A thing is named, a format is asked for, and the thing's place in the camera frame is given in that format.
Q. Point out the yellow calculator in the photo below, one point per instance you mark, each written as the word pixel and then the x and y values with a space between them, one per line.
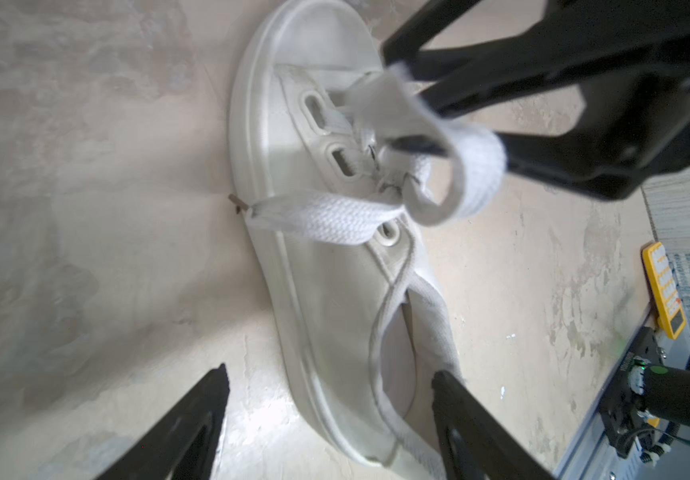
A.
pixel 664 287

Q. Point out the white canvas sneaker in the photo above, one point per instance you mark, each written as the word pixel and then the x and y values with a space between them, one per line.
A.
pixel 363 328

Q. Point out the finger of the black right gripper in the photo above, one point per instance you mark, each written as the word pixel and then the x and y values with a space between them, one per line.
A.
pixel 569 162
pixel 580 41

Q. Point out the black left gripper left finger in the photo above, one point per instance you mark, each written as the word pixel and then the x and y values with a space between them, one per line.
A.
pixel 185 442

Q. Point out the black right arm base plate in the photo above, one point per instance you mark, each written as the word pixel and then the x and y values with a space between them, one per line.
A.
pixel 625 418

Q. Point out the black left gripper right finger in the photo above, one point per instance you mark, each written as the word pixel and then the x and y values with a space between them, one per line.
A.
pixel 472 443

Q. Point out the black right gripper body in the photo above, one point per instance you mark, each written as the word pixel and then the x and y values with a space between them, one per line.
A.
pixel 636 121

